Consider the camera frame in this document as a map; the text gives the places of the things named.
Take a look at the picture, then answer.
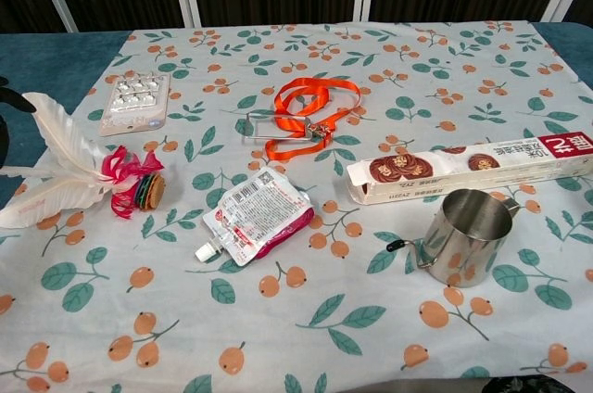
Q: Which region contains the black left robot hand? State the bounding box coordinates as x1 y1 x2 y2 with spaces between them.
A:
0 75 37 168

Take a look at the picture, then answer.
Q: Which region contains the white feather shuttlecock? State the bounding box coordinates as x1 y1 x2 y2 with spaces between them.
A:
0 91 166 230

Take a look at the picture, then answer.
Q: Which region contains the silver pill blister pack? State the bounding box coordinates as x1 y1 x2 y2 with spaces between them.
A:
98 70 171 137

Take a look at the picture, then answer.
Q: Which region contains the white and pink spouted pouch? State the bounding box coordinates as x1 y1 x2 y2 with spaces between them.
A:
194 167 316 268

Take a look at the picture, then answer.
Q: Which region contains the floral leaf and fruit tablecloth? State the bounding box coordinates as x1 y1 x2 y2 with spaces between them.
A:
0 21 593 393

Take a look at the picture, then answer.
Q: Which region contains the long white cookie box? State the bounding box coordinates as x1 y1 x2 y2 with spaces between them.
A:
346 133 593 207

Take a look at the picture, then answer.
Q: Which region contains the stainless steel cup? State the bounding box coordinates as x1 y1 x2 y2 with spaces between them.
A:
386 188 523 289

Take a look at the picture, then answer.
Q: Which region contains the dark patterned object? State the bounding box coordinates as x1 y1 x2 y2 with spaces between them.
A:
481 376 555 393

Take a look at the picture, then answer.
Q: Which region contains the orange lanyard with badge holder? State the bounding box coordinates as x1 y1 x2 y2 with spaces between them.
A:
240 77 362 163

